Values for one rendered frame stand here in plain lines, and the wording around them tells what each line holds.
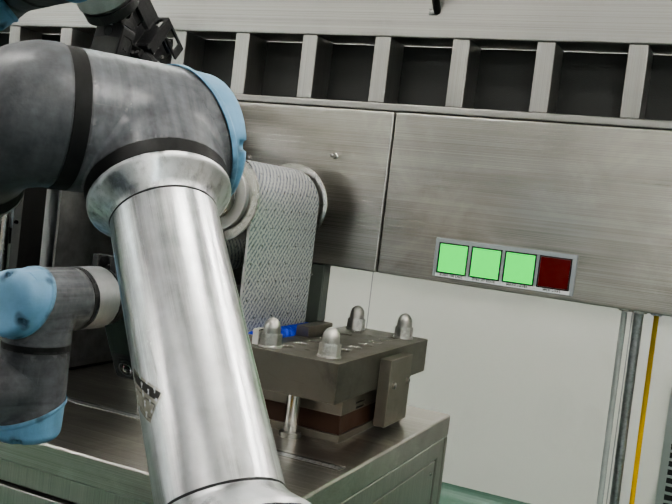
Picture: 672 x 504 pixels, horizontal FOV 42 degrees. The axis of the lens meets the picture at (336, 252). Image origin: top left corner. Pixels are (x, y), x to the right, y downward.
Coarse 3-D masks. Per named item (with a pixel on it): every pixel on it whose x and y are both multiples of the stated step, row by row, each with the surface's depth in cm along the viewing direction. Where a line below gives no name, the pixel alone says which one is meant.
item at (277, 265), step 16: (256, 240) 139; (272, 240) 144; (288, 240) 149; (304, 240) 154; (256, 256) 139; (272, 256) 144; (288, 256) 149; (304, 256) 155; (256, 272) 140; (272, 272) 145; (288, 272) 150; (304, 272) 156; (256, 288) 141; (272, 288) 146; (288, 288) 151; (304, 288) 157; (256, 304) 141; (272, 304) 146; (288, 304) 152; (304, 304) 158; (256, 320) 142; (288, 320) 153; (304, 320) 158
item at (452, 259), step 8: (440, 248) 156; (448, 248) 156; (456, 248) 155; (464, 248) 154; (440, 256) 156; (448, 256) 156; (456, 256) 155; (464, 256) 154; (440, 264) 156; (448, 264) 156; (456, 264) 155; (464, 264) 154; (448, 272) 156; (456, 272) 155; (464, 272) 154
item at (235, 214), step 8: (240, 184) 135; (240, 192) 135; (248, 192) 136; (240, 200) 135; (248, 200) 136; (232, 208) 136; (240, 208) 135; (224, 216) 137; (232, 216) 136; (240, 216) 136; (224, 224) 137; (232, 224) 136
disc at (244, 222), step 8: (248, 168) 136; (248, 176) 136; (256, 176) 136; (248, 184) 136; (256, 184) 135; (256, 192) 135; (256, 200) 135; (248, 208) 136; (256, 208) 136; (248, 216) 136; (240, 224) 137; (248, 224) 136; (224, 232) 138; (232, 232) 137; (240, 232) 137
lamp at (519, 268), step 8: (512, 256) 151; (520, 256) 150; (528, 256) 150; (512, 264) 151; (520, 264) 150; (528, 264) 150; (504, 272) 151; (512, 272) 151; (520, 272) 150; (528, 272) 150; (504, 280) 151; (512, 280) 151; (520, 280) 150; (528, 280) 150
